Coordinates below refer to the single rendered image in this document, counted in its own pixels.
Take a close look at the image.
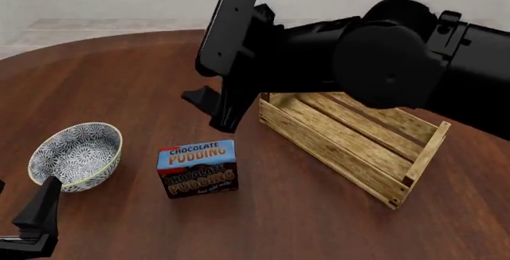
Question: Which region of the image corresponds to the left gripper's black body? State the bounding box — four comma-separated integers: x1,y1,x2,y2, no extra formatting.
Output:
0,229,61,258

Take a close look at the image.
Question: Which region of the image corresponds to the blue-white patterned bowl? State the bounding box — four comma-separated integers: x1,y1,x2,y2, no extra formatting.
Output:
27,121,124,194

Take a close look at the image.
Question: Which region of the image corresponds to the wooden slat tray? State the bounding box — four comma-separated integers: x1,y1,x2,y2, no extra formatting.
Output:
257,91,453,211

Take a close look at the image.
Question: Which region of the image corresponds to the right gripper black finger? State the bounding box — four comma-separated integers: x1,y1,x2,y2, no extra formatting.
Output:
181,85,222,115
208,77,261,133

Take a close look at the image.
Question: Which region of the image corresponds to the chocolate pudding box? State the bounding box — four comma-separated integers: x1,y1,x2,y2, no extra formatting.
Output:
155,139,241,200

